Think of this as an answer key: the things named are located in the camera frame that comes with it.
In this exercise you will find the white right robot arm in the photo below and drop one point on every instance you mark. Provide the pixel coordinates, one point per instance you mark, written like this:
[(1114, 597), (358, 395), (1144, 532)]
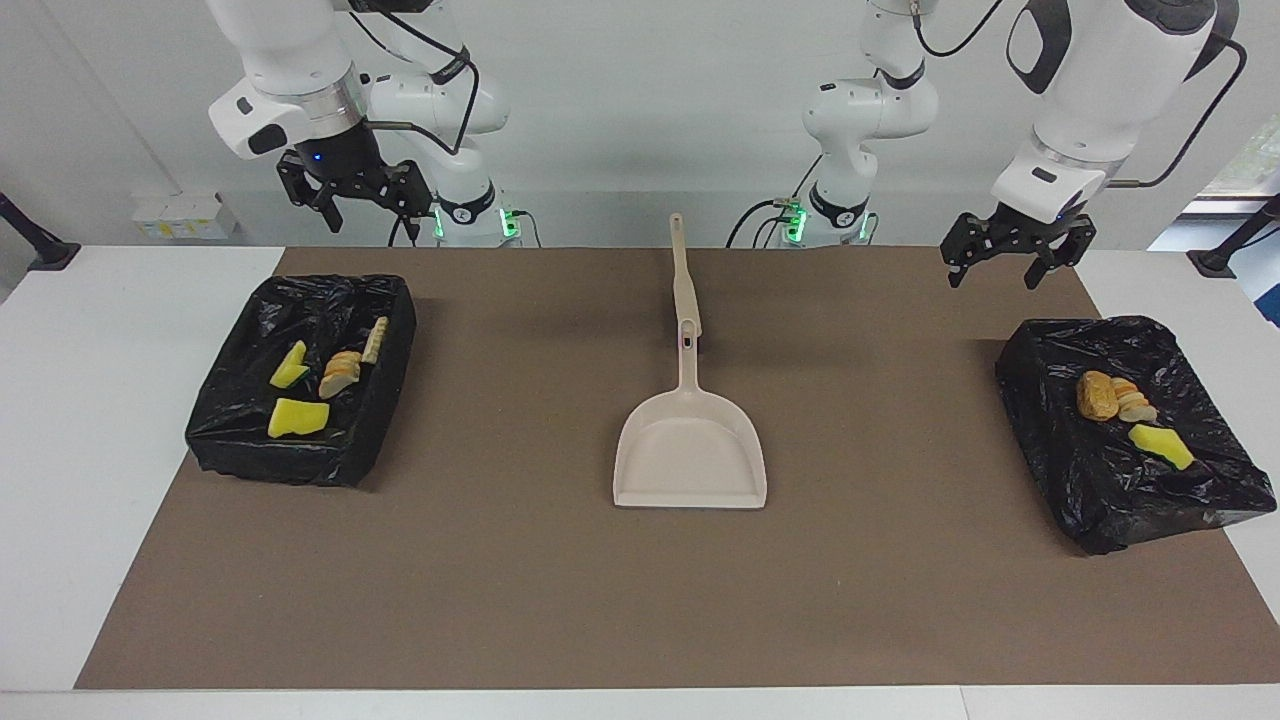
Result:
[(290, 60)]

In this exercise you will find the black bag lined bin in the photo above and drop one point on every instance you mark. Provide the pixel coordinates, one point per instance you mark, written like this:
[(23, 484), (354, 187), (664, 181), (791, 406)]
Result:
[(1120, 490), (250, 440)]

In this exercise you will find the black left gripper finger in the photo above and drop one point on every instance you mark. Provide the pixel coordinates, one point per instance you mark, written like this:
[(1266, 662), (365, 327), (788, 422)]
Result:
[(1065, 250), (965, 245)]

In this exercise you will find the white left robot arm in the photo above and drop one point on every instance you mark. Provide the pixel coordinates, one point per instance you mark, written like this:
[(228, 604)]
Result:
[(1100, 80)]

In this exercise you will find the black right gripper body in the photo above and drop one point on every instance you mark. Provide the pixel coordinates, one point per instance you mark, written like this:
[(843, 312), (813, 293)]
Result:
[(345, 165)]

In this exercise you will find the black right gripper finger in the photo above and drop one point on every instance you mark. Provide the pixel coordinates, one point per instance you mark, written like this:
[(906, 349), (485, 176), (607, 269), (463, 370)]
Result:
[(410, 200), (305, 190)]

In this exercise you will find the beige plastic dustpan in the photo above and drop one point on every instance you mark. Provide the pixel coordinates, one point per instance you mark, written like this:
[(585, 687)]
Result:
[(690, 450)]

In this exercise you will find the small orange croissant piece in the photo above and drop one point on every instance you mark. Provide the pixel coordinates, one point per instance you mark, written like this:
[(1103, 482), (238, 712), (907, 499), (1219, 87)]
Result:
[(1133, 400)]

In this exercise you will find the brown oval bread roll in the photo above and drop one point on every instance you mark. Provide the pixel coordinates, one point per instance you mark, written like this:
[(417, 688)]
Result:
[(1097, 396)]

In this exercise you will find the pale flaky bread piece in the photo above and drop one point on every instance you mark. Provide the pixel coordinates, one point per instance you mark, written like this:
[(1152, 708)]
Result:
[(375, 340)]

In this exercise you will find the striped croissant piece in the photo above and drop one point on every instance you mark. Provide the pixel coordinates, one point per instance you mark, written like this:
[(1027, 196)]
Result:
[(340, 375)]

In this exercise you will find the brown table mat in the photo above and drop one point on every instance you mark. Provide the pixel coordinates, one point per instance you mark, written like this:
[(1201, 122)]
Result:
[(500, 600)]

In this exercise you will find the beige brush with black bristles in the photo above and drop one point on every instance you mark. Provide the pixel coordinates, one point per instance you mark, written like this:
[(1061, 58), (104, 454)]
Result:
[(685, 285)]

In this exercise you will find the yellow and green sponge piece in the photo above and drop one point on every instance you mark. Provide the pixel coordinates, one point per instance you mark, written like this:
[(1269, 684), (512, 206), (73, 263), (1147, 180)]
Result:
[(1162, 445)]

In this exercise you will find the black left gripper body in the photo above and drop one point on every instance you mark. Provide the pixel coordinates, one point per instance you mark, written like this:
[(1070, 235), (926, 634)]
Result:
[(1035, 228)]

